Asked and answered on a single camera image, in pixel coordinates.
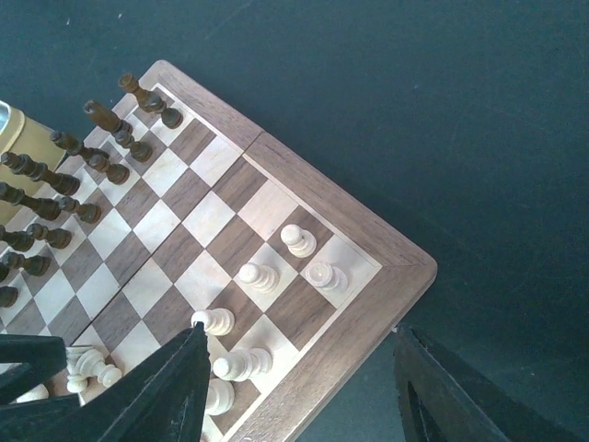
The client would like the white standing pawn front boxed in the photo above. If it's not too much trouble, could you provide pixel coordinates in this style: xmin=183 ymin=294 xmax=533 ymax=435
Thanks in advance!
xmin=280 ymin=224 xmax=317 ymax=259

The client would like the white pawn near corner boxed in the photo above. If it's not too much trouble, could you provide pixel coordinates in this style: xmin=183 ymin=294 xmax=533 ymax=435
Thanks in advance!
xmin=237 ymin=262 xmax=279 ymax=294

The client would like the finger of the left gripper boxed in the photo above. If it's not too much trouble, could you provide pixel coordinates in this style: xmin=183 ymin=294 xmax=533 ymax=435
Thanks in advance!
xmin=1 ymin=334 xmax=87 ymax=441

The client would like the wooden chess board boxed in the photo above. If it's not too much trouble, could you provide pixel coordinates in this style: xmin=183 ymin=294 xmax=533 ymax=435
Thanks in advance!
xmin=1 ymin=61 xmax=437 ymax=441

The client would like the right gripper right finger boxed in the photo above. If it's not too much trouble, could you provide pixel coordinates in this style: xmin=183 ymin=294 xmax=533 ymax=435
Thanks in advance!
xmin=395 ymin=325 xmax=580 ymax=441

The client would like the white chess pawn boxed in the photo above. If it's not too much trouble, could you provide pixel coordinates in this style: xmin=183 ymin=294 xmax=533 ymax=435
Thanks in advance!
xmin=191 ymin=308 xmax=235 ymax=336

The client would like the dark chess pieces group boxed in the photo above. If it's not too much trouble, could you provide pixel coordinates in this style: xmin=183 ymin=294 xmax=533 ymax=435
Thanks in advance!
xmin=1 ymin=84 xmax=208 ymax=333

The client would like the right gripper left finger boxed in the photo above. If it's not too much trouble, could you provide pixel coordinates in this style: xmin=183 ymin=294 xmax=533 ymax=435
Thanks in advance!
xmin=85 ymin=323 xmax=211 ymax=441

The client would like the white standing piece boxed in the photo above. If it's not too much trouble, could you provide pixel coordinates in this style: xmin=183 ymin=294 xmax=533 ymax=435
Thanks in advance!
xmin=204 ymin=378 xmax=235 ymax=416
xmin=305 ymin=262 xmax=348 ymax=292
xmin=213 ymin=348 xmax=272 ymax=382

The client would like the gold metal tin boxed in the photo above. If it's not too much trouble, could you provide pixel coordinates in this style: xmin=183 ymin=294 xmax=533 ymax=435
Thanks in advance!
xmin=0 ymin=99 xmax=70 ymax=227

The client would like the white chess pieces pile lower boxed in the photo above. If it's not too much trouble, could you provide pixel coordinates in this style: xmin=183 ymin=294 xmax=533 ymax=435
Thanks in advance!
xmin=16 ymin=345 xmax=123 ymax=405

